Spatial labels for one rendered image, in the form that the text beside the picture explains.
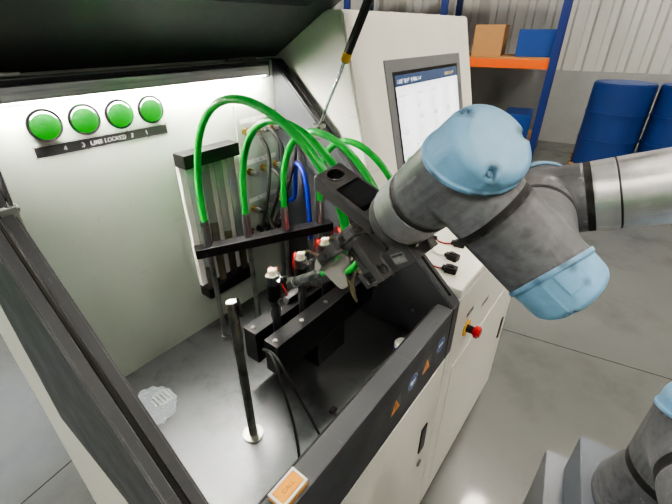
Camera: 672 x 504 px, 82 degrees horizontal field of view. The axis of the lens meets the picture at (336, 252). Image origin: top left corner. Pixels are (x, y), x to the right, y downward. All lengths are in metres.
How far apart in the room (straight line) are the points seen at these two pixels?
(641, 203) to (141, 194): 0.80
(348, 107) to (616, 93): 4.39
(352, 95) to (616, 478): 0.84
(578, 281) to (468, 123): 0.15
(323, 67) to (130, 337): 0.75
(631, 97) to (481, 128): 4.88
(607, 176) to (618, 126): 4.76
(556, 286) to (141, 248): 0.77
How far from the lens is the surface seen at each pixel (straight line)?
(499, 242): 0.35
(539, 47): 5.78
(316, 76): 1.01
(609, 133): 5.23
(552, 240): 0.36
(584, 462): 0.83
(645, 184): 0.47
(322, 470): 0.66
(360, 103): 0.96
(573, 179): 0.47
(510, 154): 0.33
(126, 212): 0.88
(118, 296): 0.93
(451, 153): 0.31
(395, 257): 0.46
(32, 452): 2.19
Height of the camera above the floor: 1.51
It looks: 30 degrees down
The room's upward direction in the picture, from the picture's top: straight up
